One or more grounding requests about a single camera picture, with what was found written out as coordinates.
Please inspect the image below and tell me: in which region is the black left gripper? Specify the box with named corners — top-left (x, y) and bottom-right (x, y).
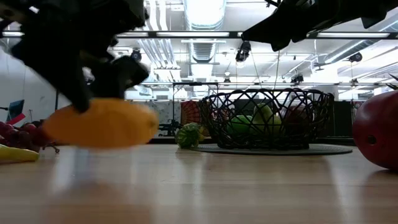
top-left (12, 0), bottom-right (150, 113)

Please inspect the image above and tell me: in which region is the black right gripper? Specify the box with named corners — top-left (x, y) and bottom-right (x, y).
top-left (241, 0), bottom-right (387, 52)

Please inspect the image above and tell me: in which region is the yellow orange mango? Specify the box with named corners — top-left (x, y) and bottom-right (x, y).
top-left (42, 98), bottom-right (160, 149)

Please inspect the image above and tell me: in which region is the red grape bunch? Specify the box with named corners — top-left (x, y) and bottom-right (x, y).
top-left (0, 121), bottom-right (62, 154)

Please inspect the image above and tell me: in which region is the green pear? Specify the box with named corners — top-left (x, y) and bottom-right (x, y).
top-left (252, 103), bottom-right (283, 138)

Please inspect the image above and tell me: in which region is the yellow banana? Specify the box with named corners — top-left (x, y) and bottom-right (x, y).
top-left (0, 144), bottom-right (40, 163)

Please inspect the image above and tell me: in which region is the small green leafy vegetable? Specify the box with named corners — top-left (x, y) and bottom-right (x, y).
top-left (175, 122), bottom-right (203, 149)

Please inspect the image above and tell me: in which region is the black woven wire basket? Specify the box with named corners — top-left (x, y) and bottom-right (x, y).
top-left (198, 88), bottom-right (335, 151)

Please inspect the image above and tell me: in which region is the large red apple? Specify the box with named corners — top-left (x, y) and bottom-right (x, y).
top-left (352, 90), bottom-right (398, 171)

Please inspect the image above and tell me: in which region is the tilted blue screen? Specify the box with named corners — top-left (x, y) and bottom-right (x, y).
top-left (6, 99), bottom-right (25, 121)

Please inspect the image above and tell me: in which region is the red flat object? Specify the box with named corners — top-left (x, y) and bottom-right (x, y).
top-left (6, 113), bottom-right (27, 126)

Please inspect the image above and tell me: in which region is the round grey placemat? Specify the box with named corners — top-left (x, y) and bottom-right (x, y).
top-left (190, 142), bottom-right (353, 156)

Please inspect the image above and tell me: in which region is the black overhead camera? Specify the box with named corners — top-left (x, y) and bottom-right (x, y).
top-left (234, 39), bottom-right (252, 63)

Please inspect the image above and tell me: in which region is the black aluminium rig frame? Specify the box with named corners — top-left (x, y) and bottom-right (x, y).
top-left (0, 30), bottom-right (398, 146)

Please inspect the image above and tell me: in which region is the black background station frame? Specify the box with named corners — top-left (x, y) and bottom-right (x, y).
top-left (136, 81), bottom-right (220, 139)

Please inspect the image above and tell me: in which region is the silver ceiling duct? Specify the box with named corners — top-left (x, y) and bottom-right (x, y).
top-left (183, 0), bottom-right (227, 31)

